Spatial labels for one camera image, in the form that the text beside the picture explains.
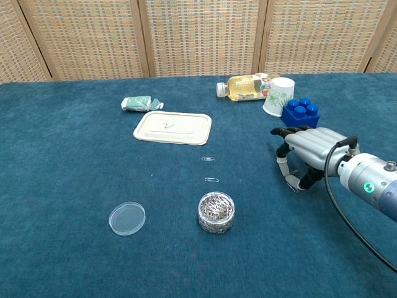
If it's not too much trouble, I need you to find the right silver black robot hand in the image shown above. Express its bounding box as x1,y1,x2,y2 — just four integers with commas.
270,125,361,191

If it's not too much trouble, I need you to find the blue plastic building block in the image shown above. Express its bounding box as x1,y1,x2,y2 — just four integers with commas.
280,97,321,129

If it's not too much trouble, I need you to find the white floral paper cup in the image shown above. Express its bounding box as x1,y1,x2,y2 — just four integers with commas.
262,77,295,119

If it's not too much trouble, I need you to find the clear bottle with yellow drink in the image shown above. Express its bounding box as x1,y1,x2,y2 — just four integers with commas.
216,72,282,102

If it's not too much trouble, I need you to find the round container of clips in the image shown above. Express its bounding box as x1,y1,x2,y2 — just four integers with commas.
197,191,236,235

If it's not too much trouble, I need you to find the white rectangular tray lid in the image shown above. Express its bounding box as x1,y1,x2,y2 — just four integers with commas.
133,111,213,146

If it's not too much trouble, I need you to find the woven bamboo folding screen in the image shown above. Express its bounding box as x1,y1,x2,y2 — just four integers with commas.
0,0,397,86

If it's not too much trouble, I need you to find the green white tissue pack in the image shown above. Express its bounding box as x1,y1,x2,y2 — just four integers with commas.
120,96,164,113

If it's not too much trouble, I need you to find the clear round plastic lid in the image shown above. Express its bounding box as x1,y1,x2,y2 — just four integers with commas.
109,201,147,237

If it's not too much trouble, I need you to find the blue carpet table cover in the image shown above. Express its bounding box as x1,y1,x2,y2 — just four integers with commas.
0,72,397,298

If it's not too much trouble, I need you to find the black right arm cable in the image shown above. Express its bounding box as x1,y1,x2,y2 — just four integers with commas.
324,135,397,274

